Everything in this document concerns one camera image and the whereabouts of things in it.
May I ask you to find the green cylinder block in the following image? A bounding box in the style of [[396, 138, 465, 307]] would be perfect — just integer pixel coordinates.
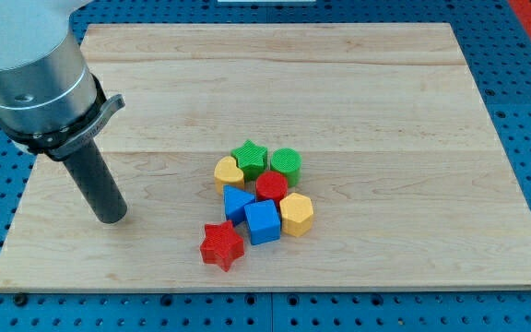
[[270, 148, 302, 187]]

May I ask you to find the yellow hexagon block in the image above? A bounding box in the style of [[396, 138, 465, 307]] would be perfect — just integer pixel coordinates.
[[279, 193, 314, 237]]

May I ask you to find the green star block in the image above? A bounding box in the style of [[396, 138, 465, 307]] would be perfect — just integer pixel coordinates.
[[230, 140, 268, 182]]

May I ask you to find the blue triangle block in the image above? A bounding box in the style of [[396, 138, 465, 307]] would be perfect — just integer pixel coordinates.
[[223, 185, 256, 226]]

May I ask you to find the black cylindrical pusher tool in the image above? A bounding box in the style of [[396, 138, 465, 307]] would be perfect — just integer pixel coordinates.
[[63, 140, 127, 224]]

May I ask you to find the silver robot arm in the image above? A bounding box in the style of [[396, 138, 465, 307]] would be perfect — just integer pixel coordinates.
[[0, 0, 124, 160]]

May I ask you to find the red cylinder block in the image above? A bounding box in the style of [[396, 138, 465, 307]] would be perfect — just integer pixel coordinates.
[[255, 171, 289, 207]]

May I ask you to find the yellow heart block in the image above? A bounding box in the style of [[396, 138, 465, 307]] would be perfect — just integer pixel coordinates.
[[213, 156, 245, 195]]

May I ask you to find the blue cube block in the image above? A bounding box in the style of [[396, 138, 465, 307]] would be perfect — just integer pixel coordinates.
[[244, 200, 281, 245]]

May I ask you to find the wooden board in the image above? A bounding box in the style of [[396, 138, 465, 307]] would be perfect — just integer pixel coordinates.
[[0, 23, 531, 293]]

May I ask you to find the red star block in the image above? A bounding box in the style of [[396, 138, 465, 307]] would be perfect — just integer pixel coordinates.
[[199, 220, 244, 272]]

